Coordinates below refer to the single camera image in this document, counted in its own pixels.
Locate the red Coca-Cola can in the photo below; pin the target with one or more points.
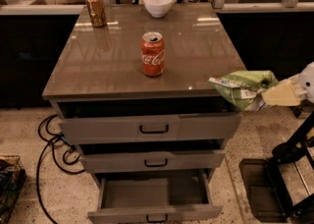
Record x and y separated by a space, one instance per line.
152 54

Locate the green jalapeno chip bag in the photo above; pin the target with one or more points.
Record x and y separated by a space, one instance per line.
244 89

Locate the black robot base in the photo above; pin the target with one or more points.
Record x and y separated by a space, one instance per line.
266 189

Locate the white bowl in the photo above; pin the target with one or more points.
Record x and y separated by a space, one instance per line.
158 8

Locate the grey drawer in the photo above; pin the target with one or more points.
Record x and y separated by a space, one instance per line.
152 161
154 197
151 128

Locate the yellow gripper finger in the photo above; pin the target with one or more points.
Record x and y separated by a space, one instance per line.
283 94

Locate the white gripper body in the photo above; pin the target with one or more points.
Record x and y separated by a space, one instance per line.
308 80

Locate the middle grey drawer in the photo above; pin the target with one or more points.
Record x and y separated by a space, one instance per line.
152 161

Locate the gold soda can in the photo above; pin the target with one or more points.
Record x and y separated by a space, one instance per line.
96 12

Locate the top grey drawer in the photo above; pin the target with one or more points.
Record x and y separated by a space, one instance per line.
151 128

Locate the grey drawer cabinet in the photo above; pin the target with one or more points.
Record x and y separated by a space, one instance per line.
135 98

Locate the basket with items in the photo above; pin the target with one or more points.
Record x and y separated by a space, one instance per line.
12 178

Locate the bottom grey drawer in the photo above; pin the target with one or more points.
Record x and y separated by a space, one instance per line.
154 197

